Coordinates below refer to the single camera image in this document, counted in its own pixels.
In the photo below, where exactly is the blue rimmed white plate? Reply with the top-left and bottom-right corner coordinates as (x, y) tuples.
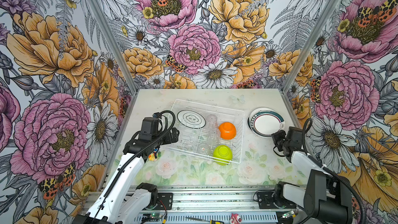
(247, 107), (285, 138)

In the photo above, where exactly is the green rimmed white plate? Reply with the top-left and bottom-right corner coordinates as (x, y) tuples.
(177, 110), (206, 129)

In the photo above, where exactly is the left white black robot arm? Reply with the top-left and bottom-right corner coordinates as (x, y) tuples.
(73, 110), (179, 224)

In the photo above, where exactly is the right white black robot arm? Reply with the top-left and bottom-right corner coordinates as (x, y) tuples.
(272, 119), (368, 224)

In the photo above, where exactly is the colourful smiling flower toy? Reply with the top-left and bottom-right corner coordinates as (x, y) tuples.
(148, 149), (160, 161)

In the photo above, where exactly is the orange plastic bowl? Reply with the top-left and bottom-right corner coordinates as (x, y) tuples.
(219, 122), (237, 140)

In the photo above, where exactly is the lime green plastic bowl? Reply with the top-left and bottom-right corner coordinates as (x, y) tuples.
(213, 145), (233, 166)

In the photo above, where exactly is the green circuit board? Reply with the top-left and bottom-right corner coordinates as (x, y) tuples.
(141, 213), (165, 222)

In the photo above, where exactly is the red white small object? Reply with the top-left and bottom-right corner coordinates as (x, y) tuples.
(230, 213), (242, 224)

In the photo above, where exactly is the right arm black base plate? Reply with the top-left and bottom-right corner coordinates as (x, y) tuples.
(255, 191), (279, 209)

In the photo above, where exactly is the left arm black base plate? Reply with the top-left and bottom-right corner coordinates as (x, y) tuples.
(146, 192), (174, 211)

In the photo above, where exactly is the aluminium frame rail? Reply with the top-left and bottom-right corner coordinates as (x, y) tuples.
(81, 185), (276, 215)

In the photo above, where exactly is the yellow handled screwdriver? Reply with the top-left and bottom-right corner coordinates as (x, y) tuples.
(186, 217), (224, 224)

